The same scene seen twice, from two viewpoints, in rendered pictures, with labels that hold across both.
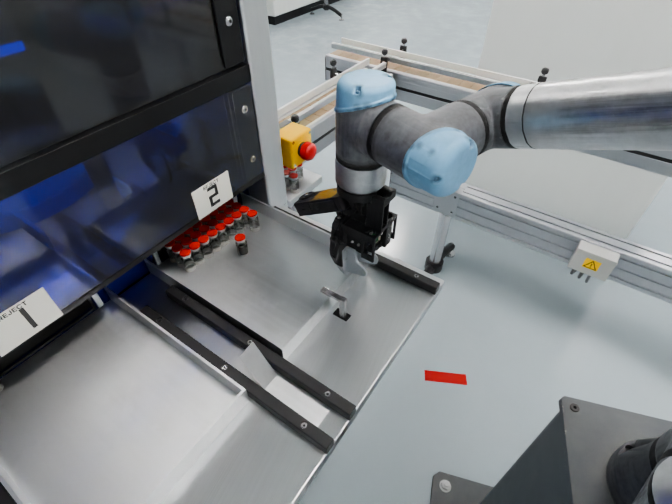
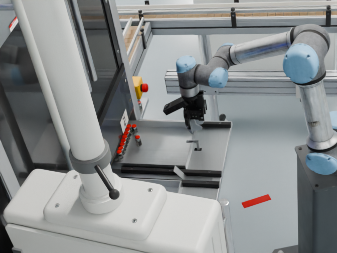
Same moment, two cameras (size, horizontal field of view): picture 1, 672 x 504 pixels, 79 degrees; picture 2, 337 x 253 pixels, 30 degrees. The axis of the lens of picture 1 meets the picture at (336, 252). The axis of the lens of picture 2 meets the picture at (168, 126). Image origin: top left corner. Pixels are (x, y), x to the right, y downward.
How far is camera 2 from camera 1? 184 cm
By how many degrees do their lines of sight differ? 13
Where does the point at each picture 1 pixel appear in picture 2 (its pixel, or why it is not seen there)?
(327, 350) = (200, 162)
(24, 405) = not seen: hidden behind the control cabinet
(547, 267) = (295, 105)
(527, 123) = (237, 58)
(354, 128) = (187, 76)
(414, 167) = (212, 82)
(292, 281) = (169, 146)
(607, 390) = not seen: outside the picture
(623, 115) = (259, 52)
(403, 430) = (243, 240)
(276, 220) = (143, 126)
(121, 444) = not seen: hidden behind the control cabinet
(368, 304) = (206, 141)
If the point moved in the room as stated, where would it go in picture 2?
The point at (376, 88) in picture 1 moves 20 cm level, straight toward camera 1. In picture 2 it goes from (191, 62) to (209, 92)
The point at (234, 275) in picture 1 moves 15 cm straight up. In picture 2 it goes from (142, 154) to (136, 126)
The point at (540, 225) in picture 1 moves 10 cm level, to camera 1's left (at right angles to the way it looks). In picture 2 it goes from (271, 79) to (255, 86)
